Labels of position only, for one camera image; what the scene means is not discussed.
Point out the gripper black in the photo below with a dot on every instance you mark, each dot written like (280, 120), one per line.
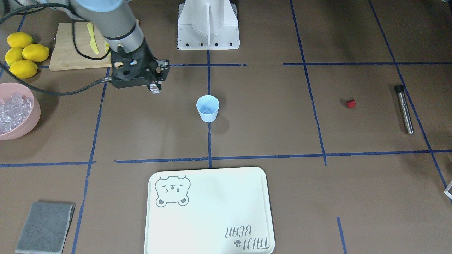
(147, 64)

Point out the clear ice cube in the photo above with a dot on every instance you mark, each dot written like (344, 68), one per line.
(154, 88)

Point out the steel muddler black tip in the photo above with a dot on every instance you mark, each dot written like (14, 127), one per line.
(400, 92)

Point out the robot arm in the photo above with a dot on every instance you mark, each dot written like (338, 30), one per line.
(114, 19)

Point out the light blue plastic cup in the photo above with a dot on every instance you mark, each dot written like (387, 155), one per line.
(208, 107)

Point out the yellow plastic knife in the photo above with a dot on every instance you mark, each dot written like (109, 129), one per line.
(92, 41)

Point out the bamboo cutting board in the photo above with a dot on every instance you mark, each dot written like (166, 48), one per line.
(64, 55)

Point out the yellow lemon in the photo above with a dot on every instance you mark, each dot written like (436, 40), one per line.
(24, 69)
(19, 40)
(36, 53)
(13, 55)

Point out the yellow lemon bottom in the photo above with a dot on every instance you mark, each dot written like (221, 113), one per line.
(24, 69)

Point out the yellow lemon top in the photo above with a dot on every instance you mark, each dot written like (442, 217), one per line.
(19, 40)

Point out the white bear serving tray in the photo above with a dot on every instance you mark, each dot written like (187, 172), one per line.
(209, 211)

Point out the pink bowl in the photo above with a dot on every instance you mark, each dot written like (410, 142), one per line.
(31, 119)

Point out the red strawberry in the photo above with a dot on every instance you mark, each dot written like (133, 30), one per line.
(351, 103)

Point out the grey folded cloth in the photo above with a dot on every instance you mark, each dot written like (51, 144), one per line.
(46, 228)

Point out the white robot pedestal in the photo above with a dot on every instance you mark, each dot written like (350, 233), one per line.
(208, 25)

